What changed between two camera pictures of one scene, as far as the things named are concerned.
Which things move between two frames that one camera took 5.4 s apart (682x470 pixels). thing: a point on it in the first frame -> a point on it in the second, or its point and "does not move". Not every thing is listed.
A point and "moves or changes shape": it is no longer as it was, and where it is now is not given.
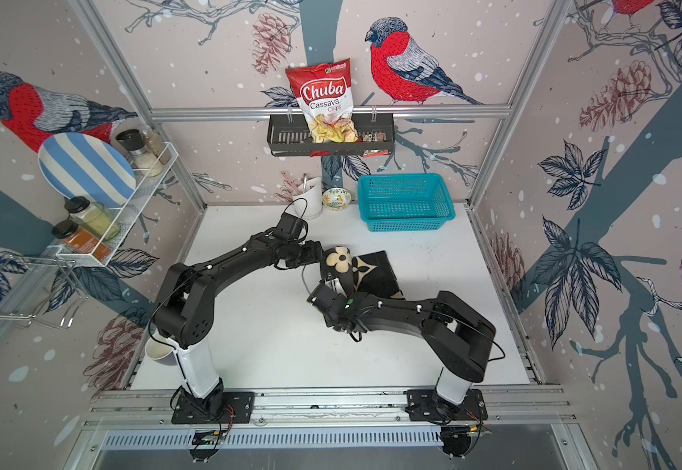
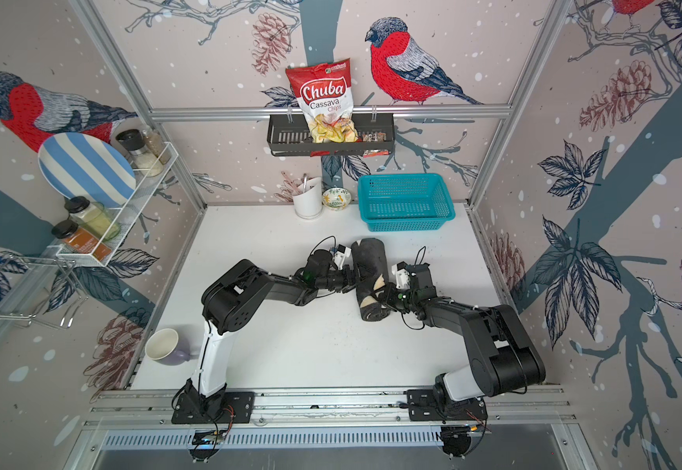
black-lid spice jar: x=133 y=142 does not move
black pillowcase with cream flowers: x=368 y=272 moves or changes shape
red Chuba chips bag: x=323 y=91 does not move
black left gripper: x=316 y=254 -> x=349 y=284
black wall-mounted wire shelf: x=289 y=134 does not move
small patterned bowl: x=336 y=199 does not move
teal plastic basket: x=404 y=202 does not move
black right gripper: x=348 y=299 -> x=390 y=291
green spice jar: x=93 y=217 does not move
